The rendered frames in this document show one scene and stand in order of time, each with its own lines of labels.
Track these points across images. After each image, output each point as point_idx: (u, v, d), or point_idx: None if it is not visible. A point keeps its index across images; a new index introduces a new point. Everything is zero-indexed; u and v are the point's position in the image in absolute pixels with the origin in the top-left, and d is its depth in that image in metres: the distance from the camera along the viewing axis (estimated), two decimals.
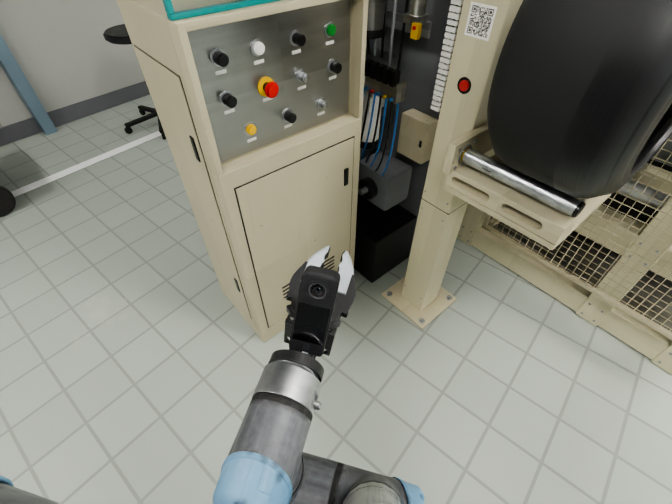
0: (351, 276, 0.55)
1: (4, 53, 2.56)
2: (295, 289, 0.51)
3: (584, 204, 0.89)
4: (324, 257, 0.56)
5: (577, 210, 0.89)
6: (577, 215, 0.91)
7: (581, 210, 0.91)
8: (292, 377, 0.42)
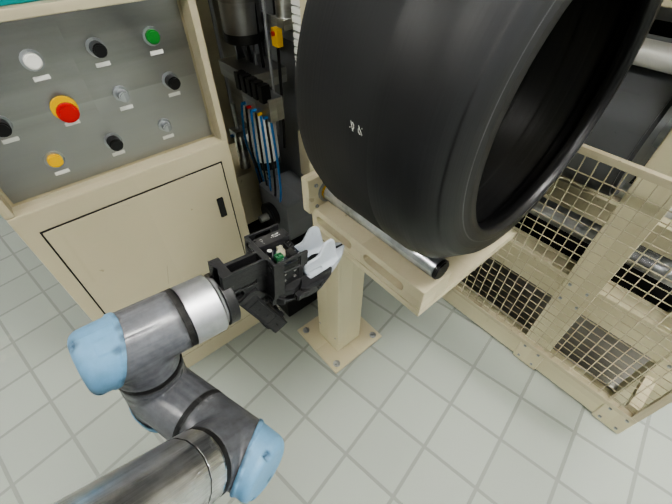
0: None
1: None
2: (302, 292, 0.51)
3: (447, 269, 0.71)
4: None
5: (447, 261, 0.70)
6: (439, 271, 0.69)
7: (439, 276, 0.71)
8: None
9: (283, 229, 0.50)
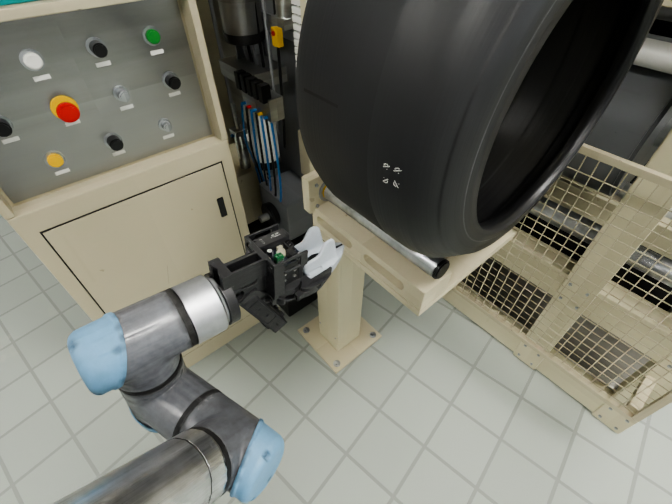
0: None
1: None
2: (301, 292, 0.51)
3: (438, 278, 0.71)
4: None
5: (443, 272, 0.72)
6: (447, 265, 0.70)
7: (441, 269, 0.69)
8: None
9: (283, 229, 0.50)
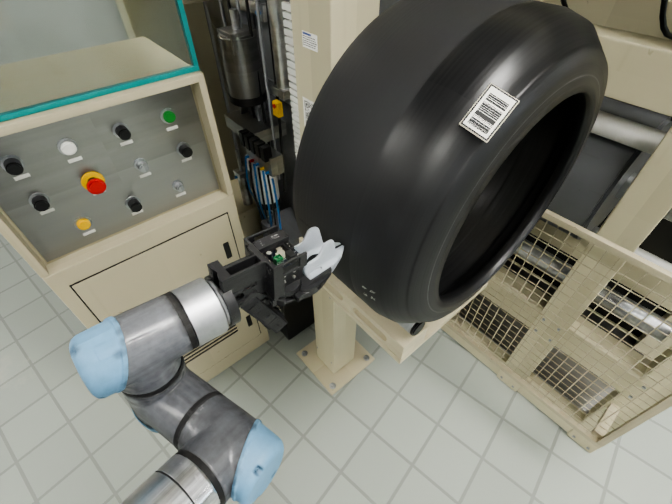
0: (306, 251, 0.57)
1: None
2: (301, 293, 0.52)
3: (418, 326, 0.81)
4: None
5: (412, 333, 0.82)
6: (418, 331, 0.83)
7: (423, 325, 0.83)
8: None
9: (282, 230, 0.50)
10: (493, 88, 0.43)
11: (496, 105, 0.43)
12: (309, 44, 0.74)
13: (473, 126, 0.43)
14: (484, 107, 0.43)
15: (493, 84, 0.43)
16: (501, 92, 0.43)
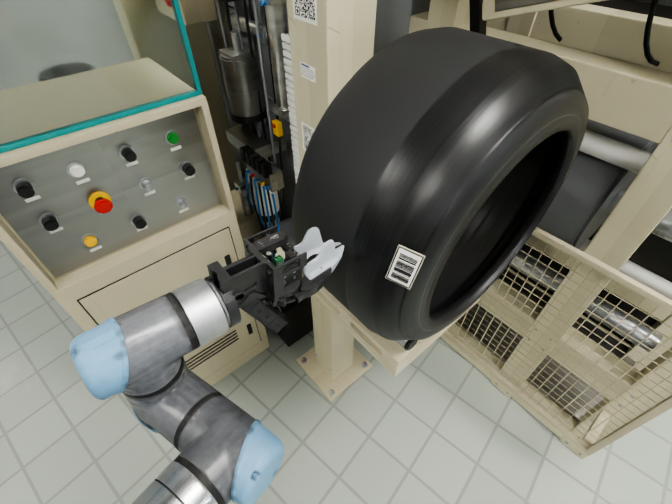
0: (306, 251, 0.57)
1: None
2: (302, 294, 0.52)
3: (408, 347, 0.85)
4: None
5: (408, 349, 0.87)
6: (415, 343, 0.87)
7: (415, 340, 0.85)
8: None
9: (282, 231, 0.50)
10: (401, 249, 0.51)
11: (408, 262, 0.51)
12: (307, 75, 0.77)
13: (395, 279, 0.53)
14: (399, 264, 0.52)
15: (400, 246, 0.51)
16: (408, 251, 0.50)
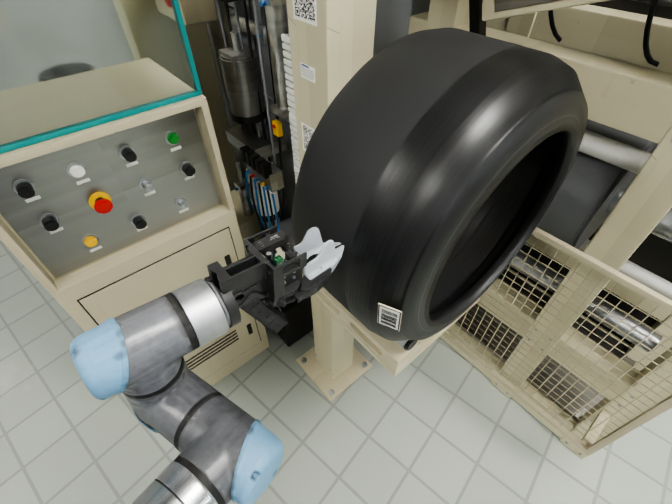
0: (306, 251, 0.57)
1: None
2: (301, 294, 0.52)
3: (414, 345, 0.88)
4: None
5: None
6: (412, 342, 0.85)
7: (409, 348, 0.86)
8: None
9: (282, 231, 0.50)
10: (381, 306, 0.58)
11: (390, 315, 0.58)
12: (307, 75, 0.78)
13: (385, 324, 0.61)
14: (384, 315, 0.59)
15: (380, 304, 0.58)
16: (387, 308, 0.57)
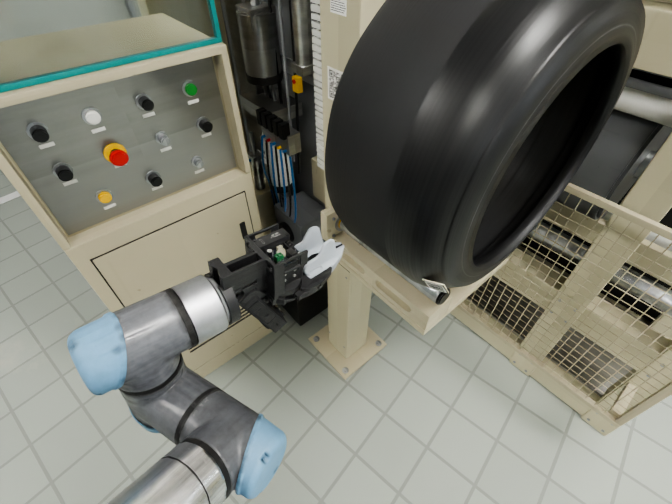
0: None
1: None
2: (301, 292, 0.51)
3: (448, 291, 0.81)
4: None
5: (441, 296, 0.81)
6: (441, 302, 0.82)
7: (446, 297, 0.83)
8: None
9: (283, 229, 0.50)
10: (425, 281, 0.65)
11: (435, 285, 0.66)
12: (337, 9, 0.74)
13: (435, 289, 0.69)
14: (431, 285, 0.67)
15: (423, 280, 0.65)
16: (431, 282, 0.65)
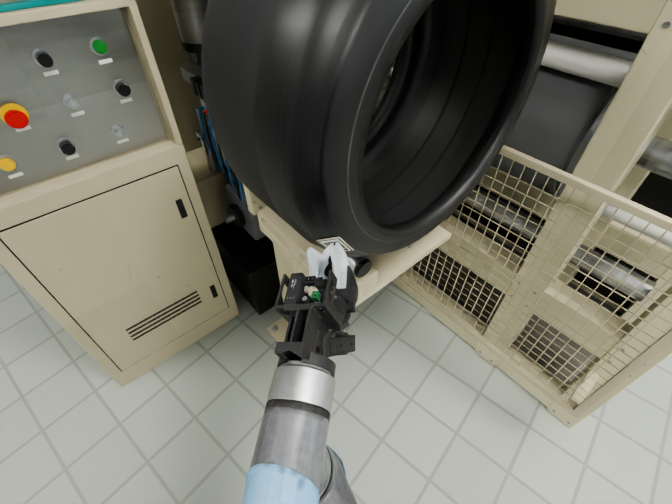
0: None
1: None
2: (349, 303, 0.51)
3: (368, 262, 0.74)
4: None
5: (359, 267, 0.73)
6: (360, 275, 0.75)
7: (367, 270, 0.75)
8: None
9: (293, 273, 0.49)
10: (320, 241, 0.58)
11: (333, 243, 0.58)
12: None
13: None
14: None
15: (318, 241, 0.58)
16: (326, 240, 0.57)
